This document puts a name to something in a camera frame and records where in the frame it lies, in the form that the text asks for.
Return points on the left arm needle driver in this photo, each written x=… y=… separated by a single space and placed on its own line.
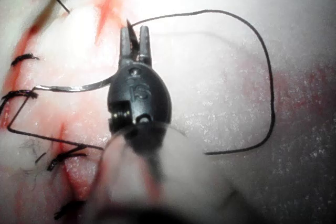
x=147 y=95

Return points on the left arm needle driver jaw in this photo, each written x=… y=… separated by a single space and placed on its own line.
x=145 y=48
x=125 y=48

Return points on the curved steel needle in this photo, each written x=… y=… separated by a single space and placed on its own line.
x=78 y=89

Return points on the dark left arm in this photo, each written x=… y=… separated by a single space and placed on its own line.
x=162 y=182

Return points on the tissue pad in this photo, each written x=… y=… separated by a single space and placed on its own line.
x=223 y=77

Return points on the black stitching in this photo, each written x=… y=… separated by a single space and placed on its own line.
x=18 y=94
x=61 y=160

